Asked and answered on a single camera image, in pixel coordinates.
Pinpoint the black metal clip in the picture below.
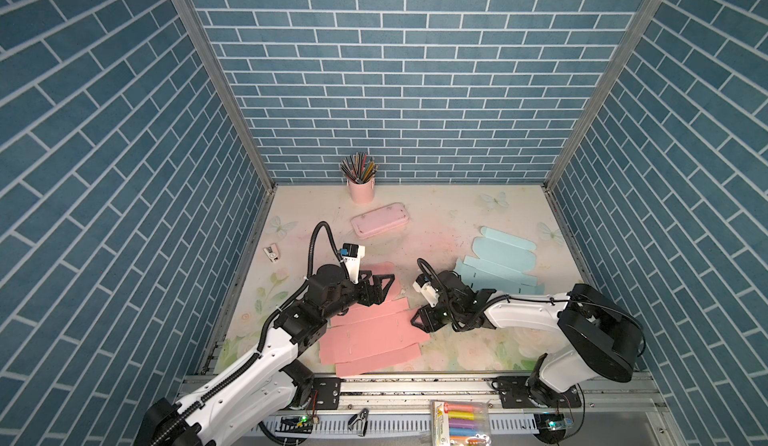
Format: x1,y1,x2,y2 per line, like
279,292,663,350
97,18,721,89
347,408,369,437

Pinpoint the small white pencil sharpener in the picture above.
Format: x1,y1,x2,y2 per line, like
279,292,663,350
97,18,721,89
263,243,280,262

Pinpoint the light blue flat paper box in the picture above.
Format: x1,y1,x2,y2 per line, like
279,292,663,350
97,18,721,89
454,226,544,295

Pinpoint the small circuit board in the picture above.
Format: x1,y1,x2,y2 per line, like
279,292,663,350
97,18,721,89
276,415,314,435
534,414,568,445

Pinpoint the left small circuit board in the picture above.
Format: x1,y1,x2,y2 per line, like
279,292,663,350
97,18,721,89
276,415,314,435

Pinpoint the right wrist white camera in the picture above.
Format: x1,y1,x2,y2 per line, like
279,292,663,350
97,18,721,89
413,273,439,307

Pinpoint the right small circuit board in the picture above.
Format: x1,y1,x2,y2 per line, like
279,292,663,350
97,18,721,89
534,414,568,445

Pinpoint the pink pencil case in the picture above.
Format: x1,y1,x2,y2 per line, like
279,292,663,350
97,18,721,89
350,202,410,239

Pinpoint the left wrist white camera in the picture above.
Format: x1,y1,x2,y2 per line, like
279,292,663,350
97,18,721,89
340,243,365,284

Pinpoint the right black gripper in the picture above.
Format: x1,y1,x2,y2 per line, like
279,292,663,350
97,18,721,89
405,301,462,332

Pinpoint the pink paper box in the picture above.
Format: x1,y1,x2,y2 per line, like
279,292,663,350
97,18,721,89
317,280,431,377

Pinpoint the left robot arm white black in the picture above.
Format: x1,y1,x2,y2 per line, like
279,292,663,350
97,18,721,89
134,264,395,445

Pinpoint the aluminium front rail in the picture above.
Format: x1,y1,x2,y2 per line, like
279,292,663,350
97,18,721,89
173,371,667,417

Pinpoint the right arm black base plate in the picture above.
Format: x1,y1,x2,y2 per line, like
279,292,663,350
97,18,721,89
490,375,582,409

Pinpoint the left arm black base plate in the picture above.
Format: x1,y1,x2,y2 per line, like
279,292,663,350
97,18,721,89
300,376,342,411

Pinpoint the bundle of coloured pencils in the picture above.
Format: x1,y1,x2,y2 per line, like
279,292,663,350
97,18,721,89
340,152,378,184

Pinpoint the pink pencil cup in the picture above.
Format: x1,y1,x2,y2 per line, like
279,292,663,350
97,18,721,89
347,177,375,204

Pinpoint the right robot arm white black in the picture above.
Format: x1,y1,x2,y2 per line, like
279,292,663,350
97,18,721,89
411,263,645,407

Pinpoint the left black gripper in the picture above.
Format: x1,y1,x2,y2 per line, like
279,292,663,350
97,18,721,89
321,269,396,323

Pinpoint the pack of coloured markers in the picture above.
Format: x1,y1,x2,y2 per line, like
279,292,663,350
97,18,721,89
431,401,492,446

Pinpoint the wrist white camera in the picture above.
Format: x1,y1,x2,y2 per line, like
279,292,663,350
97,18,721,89
413,273,439,307
340,243,365,284

